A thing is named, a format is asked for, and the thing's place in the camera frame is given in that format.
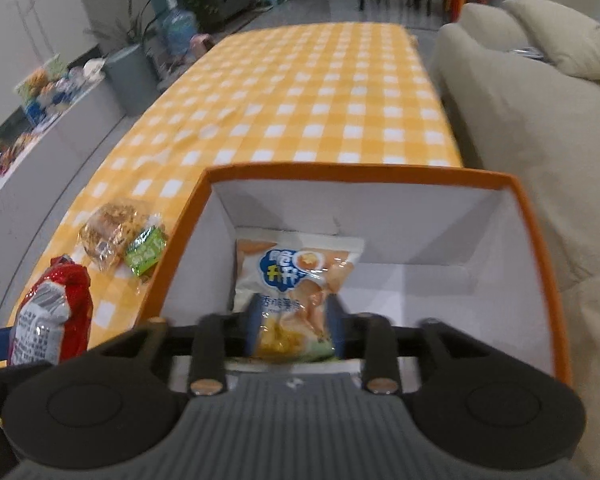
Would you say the grey plant pot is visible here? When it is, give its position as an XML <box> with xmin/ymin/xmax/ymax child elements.
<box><xmin>104</xmin><ymin>44</ymin><xmax>160</xmax><ymax>116</ymax></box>

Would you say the beige cushion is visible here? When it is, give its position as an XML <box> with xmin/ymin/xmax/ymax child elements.
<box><xmin>502</xmin><ymin>0</ymin><xmax>600</xmax><ymax>80</ymax></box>

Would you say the orange cardboard box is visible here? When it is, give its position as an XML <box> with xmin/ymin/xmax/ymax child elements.
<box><xmin>138</xmin><ymin>162</ymin><xmax>572</xmax><ymax>382</ymax></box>

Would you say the red snack packet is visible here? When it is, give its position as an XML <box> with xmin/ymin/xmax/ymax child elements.
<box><xmin>7</xmin><ymin>255</ymin><xmax>93</xmax><ymax>366</ymax></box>

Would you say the clear crispy snack packet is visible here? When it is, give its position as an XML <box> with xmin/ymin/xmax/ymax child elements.
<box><xmin>79</xmin><ymin>198</ymin><xmax>149</xmax><ymax>271</ymax></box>

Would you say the green small snack packet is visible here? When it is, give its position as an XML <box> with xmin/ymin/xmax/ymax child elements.
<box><xmin>124</xmin><ymin>226</ymin><xmax>168</xmax><ymax>278</ymax></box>

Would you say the beige sofa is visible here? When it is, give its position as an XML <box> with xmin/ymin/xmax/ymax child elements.
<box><xmin>429</xmin><ymin>3</ymin><xmax>600</xmax><ymax>479</ymax></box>

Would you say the yellow checkered tablecloth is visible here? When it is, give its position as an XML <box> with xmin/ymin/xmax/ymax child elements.
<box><xmin>34</xmin><ymin>23</ymin><xmax>462</xmax><ymax>346</ymax></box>

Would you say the white chips snack bag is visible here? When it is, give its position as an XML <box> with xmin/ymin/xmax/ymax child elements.
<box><xmin>233</xmin><ymin>228</ymin><xmax>365</xmax><ymax>363</ymax></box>

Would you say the blue water jug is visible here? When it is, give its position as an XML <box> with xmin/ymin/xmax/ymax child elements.
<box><xmin>161</xmin><ymin>0</ymin><xmax>197</xmax><ymax>58</ymax></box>

